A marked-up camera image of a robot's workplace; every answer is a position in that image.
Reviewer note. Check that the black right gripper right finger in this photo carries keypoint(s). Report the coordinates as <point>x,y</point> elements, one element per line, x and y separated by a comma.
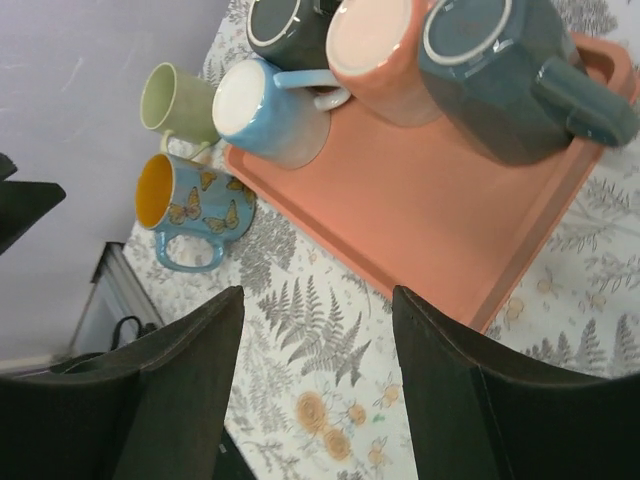
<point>480,410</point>

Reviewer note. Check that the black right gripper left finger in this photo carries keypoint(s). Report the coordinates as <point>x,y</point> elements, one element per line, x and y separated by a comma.
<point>152,409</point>

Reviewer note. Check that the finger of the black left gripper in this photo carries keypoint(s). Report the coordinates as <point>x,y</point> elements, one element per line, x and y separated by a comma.
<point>23,203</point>

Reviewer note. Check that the blue butterfly mug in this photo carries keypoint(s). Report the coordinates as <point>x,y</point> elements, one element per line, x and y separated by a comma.
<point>179,197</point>

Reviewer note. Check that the green ceramic mug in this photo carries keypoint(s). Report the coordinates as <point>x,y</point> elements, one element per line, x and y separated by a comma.
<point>177,104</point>

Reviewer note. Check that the blue white gradient mug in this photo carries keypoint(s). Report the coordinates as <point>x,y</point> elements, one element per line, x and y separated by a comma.
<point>279,116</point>

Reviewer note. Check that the dark grey mug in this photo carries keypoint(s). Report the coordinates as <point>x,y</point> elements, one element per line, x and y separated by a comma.
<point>509,76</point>

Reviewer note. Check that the pink mug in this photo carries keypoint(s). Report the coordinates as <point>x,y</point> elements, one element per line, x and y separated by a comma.
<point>372,49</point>

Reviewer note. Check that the dark green mug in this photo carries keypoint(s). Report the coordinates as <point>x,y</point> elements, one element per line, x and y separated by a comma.
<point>290,34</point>

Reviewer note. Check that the terracotta pink tray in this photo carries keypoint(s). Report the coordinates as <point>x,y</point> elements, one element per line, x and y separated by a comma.
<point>420,207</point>

